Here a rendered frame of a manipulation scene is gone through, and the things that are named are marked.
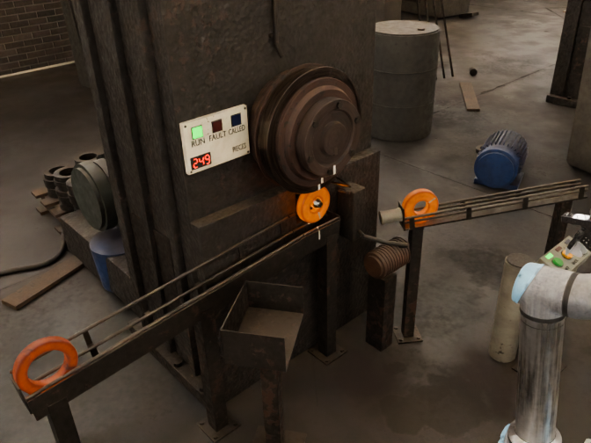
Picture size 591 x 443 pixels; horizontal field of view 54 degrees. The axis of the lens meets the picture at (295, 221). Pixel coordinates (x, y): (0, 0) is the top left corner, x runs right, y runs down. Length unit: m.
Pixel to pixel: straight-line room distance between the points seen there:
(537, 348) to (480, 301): 1.50
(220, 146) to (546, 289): 1.12
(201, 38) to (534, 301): 1.24
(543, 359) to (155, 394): 1.64
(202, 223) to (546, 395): 1.21
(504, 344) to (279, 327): 1.17
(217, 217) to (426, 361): 1.23
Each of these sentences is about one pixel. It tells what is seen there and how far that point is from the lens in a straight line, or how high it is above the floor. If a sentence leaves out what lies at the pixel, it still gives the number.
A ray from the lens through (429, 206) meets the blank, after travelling 2.51.
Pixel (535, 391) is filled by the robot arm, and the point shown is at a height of 0.66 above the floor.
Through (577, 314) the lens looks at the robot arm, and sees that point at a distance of 1.61.
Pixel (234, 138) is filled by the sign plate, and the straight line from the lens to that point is 2.06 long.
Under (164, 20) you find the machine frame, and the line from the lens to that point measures 1.86.
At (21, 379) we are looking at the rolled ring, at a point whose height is 0.68.
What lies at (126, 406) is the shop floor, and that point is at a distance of 2.69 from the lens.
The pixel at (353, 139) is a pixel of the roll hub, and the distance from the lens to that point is 2.16.
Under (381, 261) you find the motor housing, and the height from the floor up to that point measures 0.51.
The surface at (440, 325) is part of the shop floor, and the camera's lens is 2.99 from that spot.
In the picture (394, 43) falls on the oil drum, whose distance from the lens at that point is 4.76.
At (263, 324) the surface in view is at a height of 0.60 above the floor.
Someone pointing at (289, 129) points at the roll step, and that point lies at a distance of 1.99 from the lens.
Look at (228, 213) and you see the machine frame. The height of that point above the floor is 0.87.
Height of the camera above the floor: 1.89
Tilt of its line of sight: 30 degrees down
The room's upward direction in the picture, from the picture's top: 2 degrees counter-clockwise
